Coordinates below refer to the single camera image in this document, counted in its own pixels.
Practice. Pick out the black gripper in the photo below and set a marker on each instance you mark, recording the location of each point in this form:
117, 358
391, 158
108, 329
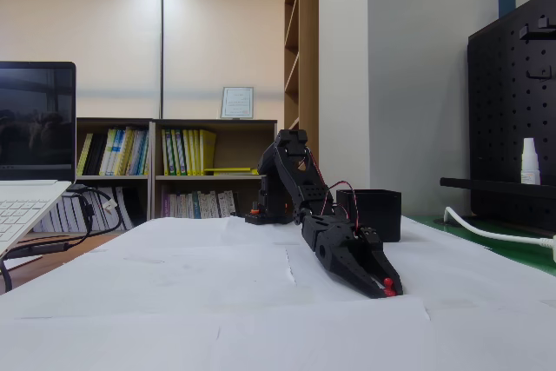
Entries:
343, 255

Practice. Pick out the small red pawn piece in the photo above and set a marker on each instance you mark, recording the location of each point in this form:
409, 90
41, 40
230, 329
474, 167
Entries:
388, 282

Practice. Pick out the black orange robot base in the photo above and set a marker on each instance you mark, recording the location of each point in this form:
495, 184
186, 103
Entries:
254, 217

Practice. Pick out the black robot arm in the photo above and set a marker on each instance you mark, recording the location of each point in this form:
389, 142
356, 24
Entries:
304, 188

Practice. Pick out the black square box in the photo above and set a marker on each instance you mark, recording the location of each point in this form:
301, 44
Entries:
380, 212

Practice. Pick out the white paper sheet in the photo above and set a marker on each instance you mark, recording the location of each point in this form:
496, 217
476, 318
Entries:
174, 266
456, 271
108, 345
321, 336
495, 340

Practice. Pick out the green desk mat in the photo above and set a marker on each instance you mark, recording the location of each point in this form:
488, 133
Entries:
521, 253

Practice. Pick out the flat lying yellow folder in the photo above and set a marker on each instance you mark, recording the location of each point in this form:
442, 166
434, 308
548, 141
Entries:
230, 170

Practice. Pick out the wide low wooden bookshelf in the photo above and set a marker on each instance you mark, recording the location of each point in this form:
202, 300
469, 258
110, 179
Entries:
234, 145

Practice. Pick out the white power strip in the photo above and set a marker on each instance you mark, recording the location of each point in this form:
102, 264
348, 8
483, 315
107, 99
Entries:
551, 249

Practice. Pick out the small white bottle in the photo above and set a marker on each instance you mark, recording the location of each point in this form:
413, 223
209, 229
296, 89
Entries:
530, 164

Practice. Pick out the thick yellow binder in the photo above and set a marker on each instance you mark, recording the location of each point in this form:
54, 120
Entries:
208, 151

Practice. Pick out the framed certificate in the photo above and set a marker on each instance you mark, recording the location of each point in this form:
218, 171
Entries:
237, 102

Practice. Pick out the black pegboard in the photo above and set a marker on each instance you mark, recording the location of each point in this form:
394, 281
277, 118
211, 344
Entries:
499, 106

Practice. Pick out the purple spined book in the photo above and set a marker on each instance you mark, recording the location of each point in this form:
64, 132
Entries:
165, 205

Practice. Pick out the tall wooden bookshelf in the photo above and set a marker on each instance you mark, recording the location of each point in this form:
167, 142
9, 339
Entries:
307, 62

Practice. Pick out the black pegboard hook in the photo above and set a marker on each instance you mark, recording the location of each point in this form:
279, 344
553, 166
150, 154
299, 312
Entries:
536, 33
538, 74

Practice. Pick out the narrow low wooden bookshelf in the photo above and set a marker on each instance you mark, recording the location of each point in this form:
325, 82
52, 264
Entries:
114, 179

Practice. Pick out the black book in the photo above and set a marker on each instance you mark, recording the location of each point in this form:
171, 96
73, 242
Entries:
95, 154

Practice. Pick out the leaning yellow book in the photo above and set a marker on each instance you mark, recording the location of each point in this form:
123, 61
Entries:
84, 156

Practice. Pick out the white laptop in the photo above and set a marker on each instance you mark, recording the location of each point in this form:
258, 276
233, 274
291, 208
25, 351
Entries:
35, 127

